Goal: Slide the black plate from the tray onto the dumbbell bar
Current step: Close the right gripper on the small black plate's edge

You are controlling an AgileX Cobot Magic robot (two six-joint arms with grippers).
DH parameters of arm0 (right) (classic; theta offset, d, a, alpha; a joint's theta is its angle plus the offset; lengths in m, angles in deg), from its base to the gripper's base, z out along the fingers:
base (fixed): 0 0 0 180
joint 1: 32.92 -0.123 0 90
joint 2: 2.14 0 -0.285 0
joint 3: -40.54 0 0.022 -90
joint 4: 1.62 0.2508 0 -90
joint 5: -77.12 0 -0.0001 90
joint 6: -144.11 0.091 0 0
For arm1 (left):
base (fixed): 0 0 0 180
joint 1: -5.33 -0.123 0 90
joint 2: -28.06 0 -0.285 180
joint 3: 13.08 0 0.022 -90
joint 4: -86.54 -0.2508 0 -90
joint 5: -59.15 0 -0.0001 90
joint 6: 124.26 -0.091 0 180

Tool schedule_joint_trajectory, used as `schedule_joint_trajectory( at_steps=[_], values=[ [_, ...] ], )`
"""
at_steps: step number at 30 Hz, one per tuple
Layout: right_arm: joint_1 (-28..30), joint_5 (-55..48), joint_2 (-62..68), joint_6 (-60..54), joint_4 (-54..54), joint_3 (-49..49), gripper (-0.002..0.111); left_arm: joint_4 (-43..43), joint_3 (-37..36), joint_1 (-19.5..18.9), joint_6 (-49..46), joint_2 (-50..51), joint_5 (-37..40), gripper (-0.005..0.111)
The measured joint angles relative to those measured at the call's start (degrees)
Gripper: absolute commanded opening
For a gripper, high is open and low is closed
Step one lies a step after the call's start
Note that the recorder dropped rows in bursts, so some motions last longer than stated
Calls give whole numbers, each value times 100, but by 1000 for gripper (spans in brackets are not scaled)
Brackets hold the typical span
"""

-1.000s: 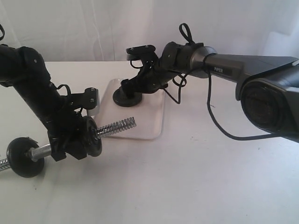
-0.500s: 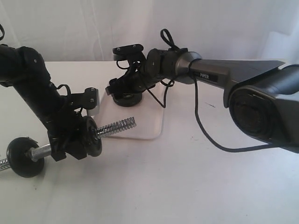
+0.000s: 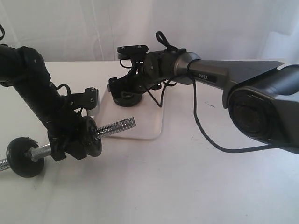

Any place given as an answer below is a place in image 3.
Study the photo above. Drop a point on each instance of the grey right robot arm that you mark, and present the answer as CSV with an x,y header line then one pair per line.
x,y
262,97

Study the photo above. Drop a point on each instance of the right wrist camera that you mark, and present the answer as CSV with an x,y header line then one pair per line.
x,y
133,52

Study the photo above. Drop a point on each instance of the black weight plate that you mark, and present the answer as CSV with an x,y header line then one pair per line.
x,y
128,99

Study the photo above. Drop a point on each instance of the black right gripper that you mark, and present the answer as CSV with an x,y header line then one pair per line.
x,y
137,82

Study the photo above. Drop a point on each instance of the black weight plate end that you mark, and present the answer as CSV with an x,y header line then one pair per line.
x,y
19,162
92,137

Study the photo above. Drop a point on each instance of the chrome threaded dumbbell bar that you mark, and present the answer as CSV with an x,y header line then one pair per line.
x,y
44,151

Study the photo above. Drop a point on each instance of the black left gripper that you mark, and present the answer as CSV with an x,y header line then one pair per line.
x,y
63,125

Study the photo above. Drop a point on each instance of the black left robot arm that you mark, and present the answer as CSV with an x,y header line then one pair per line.
x,y
24,69

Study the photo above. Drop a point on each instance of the white rectangular tray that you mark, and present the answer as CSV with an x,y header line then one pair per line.
x,y
148,117

